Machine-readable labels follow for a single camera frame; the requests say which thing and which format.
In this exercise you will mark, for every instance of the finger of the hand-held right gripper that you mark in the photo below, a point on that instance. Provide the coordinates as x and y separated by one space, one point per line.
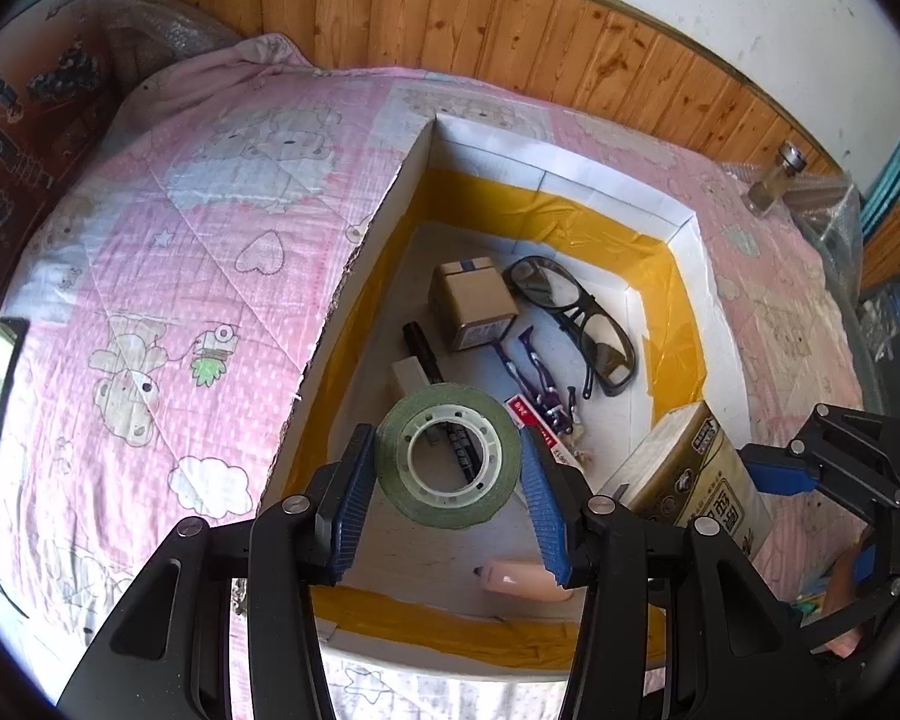
776 469
889 555

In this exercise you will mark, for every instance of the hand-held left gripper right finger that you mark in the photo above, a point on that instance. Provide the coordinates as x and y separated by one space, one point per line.
544 510

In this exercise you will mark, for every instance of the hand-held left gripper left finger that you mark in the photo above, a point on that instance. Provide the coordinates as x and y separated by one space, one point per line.
349 510

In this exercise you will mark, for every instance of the pink stapler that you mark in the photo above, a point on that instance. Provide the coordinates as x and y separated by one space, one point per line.
525 577

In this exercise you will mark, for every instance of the white cardboard box tray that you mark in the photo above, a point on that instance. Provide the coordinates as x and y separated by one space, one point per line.
420 555

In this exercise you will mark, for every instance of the green tape roll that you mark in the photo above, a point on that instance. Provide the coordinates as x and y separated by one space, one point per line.
457 514

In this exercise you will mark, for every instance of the beige tissue pack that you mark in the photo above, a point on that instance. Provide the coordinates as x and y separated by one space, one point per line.
690 480

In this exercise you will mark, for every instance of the red and white staple box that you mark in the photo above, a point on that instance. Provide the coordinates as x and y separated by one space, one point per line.
525 411

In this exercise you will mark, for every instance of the purple toy figurine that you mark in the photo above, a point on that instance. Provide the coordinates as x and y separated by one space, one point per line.
544 382

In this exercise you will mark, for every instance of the white rectangular block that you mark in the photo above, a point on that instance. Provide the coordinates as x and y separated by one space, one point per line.
409 379

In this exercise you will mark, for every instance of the black marker pen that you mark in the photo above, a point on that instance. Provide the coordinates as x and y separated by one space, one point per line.
424 349

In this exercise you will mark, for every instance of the black safety glasses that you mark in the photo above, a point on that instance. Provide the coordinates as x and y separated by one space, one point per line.
577 313

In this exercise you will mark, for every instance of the small tan box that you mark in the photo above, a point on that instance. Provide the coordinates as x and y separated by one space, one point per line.
472 300

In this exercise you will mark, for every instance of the clear plastic bag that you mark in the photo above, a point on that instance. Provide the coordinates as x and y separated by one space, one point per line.
832 225

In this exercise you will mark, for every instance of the pink bear printed blanket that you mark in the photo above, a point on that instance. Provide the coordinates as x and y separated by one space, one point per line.
195 277

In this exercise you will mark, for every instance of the small glass bottle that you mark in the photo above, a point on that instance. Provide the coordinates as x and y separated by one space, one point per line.
772 184

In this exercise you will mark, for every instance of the teal plastic strips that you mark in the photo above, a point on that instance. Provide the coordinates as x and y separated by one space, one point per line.
889 180

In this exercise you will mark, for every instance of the robot toy box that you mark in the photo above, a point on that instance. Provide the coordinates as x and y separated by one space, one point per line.
30 150

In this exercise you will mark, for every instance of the bubble wrap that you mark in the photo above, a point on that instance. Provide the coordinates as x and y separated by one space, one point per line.
172 30

